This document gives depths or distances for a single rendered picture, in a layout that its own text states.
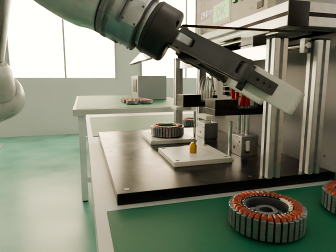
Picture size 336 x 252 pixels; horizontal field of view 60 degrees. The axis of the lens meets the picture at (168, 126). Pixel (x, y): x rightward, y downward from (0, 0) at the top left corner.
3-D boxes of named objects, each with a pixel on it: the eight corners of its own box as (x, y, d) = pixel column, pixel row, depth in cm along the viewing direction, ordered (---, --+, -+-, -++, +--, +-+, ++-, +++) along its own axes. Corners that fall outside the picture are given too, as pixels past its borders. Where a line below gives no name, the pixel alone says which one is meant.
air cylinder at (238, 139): (240, 157, 76) (241, 136, 75) (227, 150, 83) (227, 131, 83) (257, 155, 78) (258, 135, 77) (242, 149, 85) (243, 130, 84)
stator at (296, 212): (235, 244, 39) (236, 219, 39) (223, 208, 50) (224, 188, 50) (319, 247, 39) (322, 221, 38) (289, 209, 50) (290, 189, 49)
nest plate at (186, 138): (150, 144, 90) (150, 141, 90) (141, 136, 105) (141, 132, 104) (196, 142, 94) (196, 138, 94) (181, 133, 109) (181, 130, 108)
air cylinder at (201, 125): (204, 139, 99) (204, 123, 98) (195, 135, 106) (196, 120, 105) (217, 138, 101) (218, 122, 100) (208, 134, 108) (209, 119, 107)
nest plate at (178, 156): (174, 167, 67) (174, 162, 67) (158, 152, 82) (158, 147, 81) (232, 162, 72) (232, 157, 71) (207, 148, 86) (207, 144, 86)
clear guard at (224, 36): (151, 59, 49) (151, 22, 48) (129, 65, 72) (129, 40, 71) (310, 62, 58) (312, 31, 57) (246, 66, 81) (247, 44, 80)
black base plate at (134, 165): (117, 205, 52) (117, 193, 52) (98, 137, 113) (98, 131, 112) (329, 180, 65) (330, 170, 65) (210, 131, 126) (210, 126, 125)
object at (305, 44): (305, 52, 59) (306, 37, 59) (194, 65, 118) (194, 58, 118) (312, 52, 60) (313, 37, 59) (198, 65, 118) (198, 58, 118)
